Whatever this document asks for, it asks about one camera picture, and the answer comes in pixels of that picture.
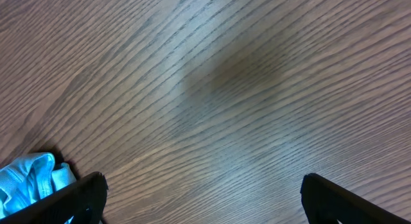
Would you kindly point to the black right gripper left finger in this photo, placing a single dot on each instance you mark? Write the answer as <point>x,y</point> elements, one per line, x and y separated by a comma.
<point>80,202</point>

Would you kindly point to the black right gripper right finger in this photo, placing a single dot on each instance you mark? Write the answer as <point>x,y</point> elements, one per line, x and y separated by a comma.
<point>325,202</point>

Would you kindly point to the light blue t-shirt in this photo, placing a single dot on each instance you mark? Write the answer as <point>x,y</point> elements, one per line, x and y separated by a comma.
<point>31,178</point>

